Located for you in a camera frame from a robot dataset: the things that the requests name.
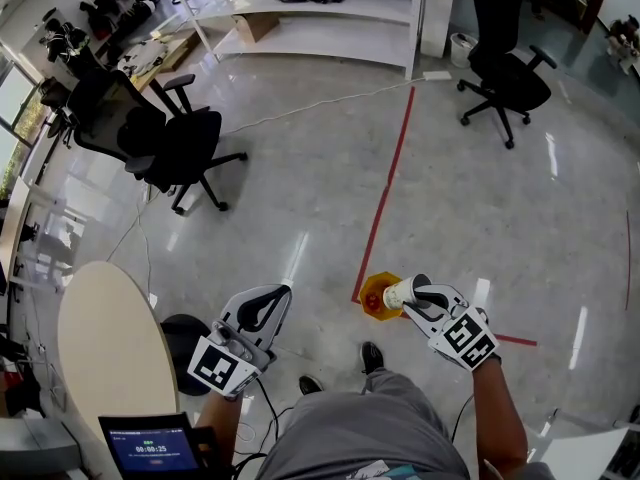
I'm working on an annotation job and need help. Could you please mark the low wooden platform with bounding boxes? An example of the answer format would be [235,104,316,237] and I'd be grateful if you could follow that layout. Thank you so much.
[119,30,202,95]

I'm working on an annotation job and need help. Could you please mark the yellow bin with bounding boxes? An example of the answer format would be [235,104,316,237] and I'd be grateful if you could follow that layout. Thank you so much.
[359,269,404,324]

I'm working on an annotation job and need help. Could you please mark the person's black shoe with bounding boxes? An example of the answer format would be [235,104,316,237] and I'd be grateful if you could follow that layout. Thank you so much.
[298,375,326,397]
[359,341,386,376]

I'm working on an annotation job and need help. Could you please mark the rectangular wooden white-legged table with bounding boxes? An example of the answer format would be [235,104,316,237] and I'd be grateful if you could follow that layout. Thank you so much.
[0,177,87,290]

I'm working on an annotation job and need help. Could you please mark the person's right forearm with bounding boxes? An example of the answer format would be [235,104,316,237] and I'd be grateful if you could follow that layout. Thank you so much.
[469,355,529,475]

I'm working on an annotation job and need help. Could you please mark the brown cardboard box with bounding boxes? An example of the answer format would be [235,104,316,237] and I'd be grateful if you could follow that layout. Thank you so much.
[233,12,281,45]

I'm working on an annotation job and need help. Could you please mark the person's left forearm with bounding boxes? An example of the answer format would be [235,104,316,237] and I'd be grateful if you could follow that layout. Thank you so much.
[194,392,242,465]

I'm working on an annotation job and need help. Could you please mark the black round table base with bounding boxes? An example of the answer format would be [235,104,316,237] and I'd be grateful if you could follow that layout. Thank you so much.
[160,313,212,397]

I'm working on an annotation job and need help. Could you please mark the person's grey shorts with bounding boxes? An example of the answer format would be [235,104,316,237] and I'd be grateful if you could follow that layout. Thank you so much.
[254,367,472,480]

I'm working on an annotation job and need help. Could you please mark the round beige table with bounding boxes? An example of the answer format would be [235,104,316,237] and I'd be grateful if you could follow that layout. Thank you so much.
[56,261,179,445]

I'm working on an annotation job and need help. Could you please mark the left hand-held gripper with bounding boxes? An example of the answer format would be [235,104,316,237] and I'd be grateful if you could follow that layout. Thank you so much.
[187,283,293,402]

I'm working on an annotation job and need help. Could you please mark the person's right black shoe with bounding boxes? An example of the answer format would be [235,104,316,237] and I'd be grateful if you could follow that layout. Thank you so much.
[359,341,386,376]

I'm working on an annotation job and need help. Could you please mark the white garment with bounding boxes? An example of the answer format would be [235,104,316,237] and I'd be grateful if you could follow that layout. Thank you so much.
[119,40,169,77]

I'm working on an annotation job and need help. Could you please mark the black tablet with timer screen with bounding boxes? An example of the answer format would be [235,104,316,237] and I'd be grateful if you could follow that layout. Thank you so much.
[97,411,202,480]

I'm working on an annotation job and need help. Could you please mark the long white shelving unit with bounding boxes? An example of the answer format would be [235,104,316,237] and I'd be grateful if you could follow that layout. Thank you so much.
[169,0,429,82]

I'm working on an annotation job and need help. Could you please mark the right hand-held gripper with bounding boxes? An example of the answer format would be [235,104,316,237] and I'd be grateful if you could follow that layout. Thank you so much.
[401,282,502,372]

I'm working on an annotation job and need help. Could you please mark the person's left black shoe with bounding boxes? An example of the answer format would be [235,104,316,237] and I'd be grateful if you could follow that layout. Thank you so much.
[298,375,326,397]

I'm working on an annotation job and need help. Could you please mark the white paper cup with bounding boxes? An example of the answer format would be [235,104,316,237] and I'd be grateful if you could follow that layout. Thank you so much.
[381,273,434,312]

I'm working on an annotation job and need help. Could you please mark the black office chair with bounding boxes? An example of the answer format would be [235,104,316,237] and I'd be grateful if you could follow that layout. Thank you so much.
[65,67,250,217]
[456,0,558,151]

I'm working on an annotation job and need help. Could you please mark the white plastic bucket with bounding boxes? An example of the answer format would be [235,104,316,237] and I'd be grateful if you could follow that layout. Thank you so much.
[449,32,479,70]

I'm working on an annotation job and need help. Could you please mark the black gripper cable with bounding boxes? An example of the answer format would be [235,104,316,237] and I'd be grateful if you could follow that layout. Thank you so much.
[449,392,477,445]
[254,377,282,450]

